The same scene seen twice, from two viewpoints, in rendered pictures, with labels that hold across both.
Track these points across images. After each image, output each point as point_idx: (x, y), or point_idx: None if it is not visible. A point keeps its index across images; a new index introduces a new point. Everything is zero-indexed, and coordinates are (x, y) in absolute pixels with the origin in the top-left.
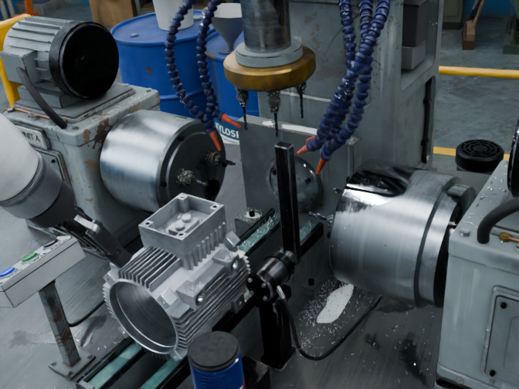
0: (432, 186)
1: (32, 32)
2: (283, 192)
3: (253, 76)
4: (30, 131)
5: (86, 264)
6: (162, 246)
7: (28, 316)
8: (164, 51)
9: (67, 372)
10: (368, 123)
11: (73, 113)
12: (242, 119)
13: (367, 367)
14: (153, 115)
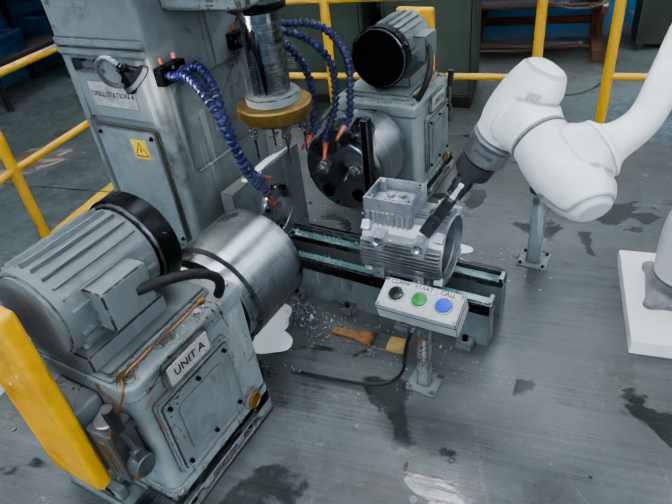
0: (366, 111)
1: (83, 253)
2: (371, 152)
3: (310, 101)
4: (191, 348)
5: (278, 424)
6: (419, 205)
7: (368, 446)
8: (232, 143)
9: (438, 379)
10: (257, 143)
11: (191, 289)
12: (231, 192)
13: None
14: (215, 234)
